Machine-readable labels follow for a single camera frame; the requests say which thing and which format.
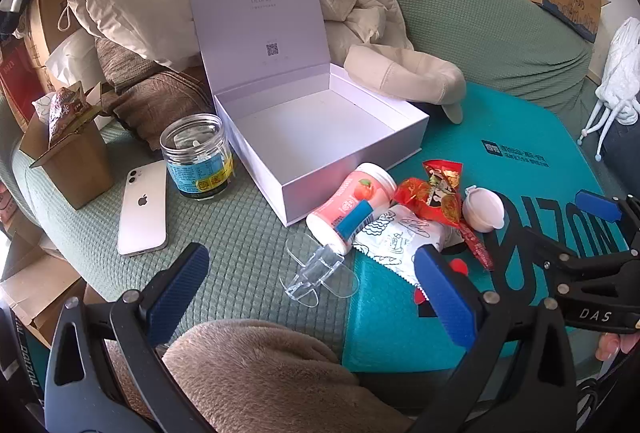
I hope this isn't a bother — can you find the crumpled snack packet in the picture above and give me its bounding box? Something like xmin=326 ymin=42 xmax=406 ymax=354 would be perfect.
xmin=32 ymin=82 xmax=101 ymax=149

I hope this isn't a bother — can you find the small brown carton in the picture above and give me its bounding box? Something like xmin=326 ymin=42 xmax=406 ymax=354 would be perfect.
xmin=19 ymin=83 xmax=116 ymax=210

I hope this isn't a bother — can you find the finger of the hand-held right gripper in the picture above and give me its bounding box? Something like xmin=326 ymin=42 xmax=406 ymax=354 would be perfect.
xmin=575 ymin=190 xmax=640 ymax=239
xmin=517 ymin=223 xmax=640 ymax=299

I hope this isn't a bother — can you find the person's right hand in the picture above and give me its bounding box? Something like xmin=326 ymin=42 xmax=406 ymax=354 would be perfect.
xmin=595 ymin=330 xmax=640 ymax=364

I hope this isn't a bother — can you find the green sofa cover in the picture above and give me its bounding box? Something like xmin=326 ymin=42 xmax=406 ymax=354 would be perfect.
xmin=10 ymin=0 xmax=603 ymax=349

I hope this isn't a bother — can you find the brown fleece blanket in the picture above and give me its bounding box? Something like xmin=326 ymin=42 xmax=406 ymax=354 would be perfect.
xmin=107 ymin=319 xmax=416 ymax=433

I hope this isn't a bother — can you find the clear glass jar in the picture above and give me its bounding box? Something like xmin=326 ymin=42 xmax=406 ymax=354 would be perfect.
xmin=160 ymin=113 xmax=236 ymax=201

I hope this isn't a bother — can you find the white doodle print packet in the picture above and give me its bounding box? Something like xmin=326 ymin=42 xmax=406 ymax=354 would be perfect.
xmin=352 ymin=206 xmax=466 ymax=286

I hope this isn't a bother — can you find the red ketchup packet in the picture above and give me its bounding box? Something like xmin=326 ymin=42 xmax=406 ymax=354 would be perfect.
xmin=459 ymin=218 xmax=497 ymax=272

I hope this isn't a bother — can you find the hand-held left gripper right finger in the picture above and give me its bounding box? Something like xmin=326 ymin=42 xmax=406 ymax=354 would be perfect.
xmin=410 ymin=245 xmax=583 ymax=433

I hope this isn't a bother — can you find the flattened cardboard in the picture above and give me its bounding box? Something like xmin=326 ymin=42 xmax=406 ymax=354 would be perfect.
xmin=0 ymin=233 xmax=86 ymax=349

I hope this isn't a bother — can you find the white smartphone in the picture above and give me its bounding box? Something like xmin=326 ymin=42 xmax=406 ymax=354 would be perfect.
xmin=116 ymin=160 xmax=168 ymax=257

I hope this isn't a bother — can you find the red gift bag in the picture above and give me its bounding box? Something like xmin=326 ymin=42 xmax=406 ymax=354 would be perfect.
xmin=0 ymin=38 xmax=43 ymax=129

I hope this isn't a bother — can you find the red snack packet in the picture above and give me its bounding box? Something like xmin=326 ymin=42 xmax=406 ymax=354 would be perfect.
xmin=395 ymin=178 xmax=463 ymax=228
xmin=422 ymin=160 xmax=463 ymax=194

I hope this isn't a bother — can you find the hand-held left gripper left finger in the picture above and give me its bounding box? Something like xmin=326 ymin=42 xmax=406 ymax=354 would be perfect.
xmin=44 ymin=242 xmax=221 ymax=433

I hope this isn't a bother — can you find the clear plastic holder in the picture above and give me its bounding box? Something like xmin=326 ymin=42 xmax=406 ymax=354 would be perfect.
xmin=282 ymin=233 xmax=358 ymax=304

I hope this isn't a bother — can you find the brown cushion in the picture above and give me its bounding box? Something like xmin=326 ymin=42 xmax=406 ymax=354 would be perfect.
xmin=95 ymin=36 xmax=216 ymax=151

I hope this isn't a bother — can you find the white gift box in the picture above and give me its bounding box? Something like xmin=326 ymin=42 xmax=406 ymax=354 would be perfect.
xmin=185 ymin=0 xmax=431 ymax=229

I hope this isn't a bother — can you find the round pale pink case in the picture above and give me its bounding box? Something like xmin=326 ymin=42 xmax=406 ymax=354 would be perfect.
xmin=462 ymin=186 xmax=506 ymax=234

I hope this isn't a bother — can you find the brown paper bag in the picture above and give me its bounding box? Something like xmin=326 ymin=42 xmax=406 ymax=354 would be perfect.
xmin=22 ymin=0 xmax=81 ymax=79

